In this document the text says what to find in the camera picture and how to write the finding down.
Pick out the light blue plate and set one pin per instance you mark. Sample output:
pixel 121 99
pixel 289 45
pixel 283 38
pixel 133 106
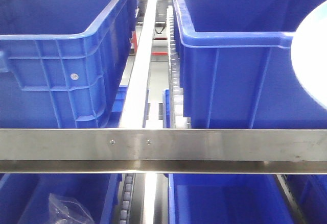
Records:
pixel 308 54

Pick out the upper blue crate left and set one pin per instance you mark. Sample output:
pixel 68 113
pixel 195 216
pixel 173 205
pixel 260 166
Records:
pixel 61 61

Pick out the upper steel shelf rail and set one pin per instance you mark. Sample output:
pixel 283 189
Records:
pixel 163 150

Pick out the roller track upper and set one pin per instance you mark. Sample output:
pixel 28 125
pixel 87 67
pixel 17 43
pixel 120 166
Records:
pixel 177 119

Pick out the white divider rail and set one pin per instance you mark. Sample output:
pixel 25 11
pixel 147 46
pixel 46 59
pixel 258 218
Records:
pixel 135 106

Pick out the clear plastic bag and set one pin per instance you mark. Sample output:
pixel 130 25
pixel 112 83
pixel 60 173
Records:
pixel 64 209

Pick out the blue plastic bin far right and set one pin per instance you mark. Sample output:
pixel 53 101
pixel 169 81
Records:
pixel 310 193

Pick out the blue plastic bin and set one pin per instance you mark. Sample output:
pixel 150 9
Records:
pixel 310 193
pixel 26 198
pixel 234 198

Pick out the upper blue crate right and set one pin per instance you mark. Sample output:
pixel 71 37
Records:
pixel 235 64

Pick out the roller track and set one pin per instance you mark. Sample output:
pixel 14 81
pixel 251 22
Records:
pixel 177 119
pixel 126 198

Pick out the blue plastic bin left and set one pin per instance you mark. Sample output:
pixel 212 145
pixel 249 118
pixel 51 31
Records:
pixel 26 198

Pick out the roller track lower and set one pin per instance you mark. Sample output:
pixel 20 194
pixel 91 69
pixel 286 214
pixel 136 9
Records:
pixel 126 198

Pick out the blue crate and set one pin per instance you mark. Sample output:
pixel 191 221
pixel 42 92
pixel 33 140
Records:
pixel 61 61
pixel 235 64

